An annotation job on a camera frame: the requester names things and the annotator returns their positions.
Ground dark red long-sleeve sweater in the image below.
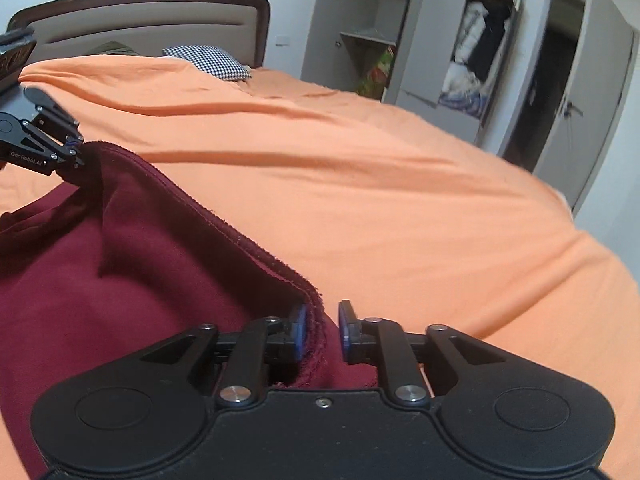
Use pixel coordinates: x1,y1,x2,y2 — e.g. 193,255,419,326
1,142,376,478

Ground pile of white clothes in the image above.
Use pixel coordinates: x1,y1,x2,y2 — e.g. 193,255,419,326
440,62,483,99

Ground olive green pillow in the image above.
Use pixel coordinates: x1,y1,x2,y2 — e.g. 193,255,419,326
86,41,140,56

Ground brown padded bed headboard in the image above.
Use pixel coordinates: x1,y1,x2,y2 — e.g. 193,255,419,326
6,0,270,67

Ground orange bed cover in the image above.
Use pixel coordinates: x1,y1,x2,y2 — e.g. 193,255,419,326
1,55,639,479

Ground blue checkered pillow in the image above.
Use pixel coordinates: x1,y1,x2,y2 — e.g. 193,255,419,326
162,44,252,81

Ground blue striped folded cloth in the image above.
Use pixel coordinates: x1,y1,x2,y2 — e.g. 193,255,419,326
438,91,487,119

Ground colourful green red bag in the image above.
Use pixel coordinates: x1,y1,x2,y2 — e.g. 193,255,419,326
356,46,396,101

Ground grey built-in wardrobe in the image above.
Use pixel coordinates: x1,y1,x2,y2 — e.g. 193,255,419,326
302,0,518,143

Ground grey room door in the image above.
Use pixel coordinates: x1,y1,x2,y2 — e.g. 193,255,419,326
534,0,634,208

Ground dark hanging garment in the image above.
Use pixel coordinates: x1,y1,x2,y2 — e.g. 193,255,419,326
466,6,512,82

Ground white wall socket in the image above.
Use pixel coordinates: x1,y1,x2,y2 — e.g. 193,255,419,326
274,35,291,47

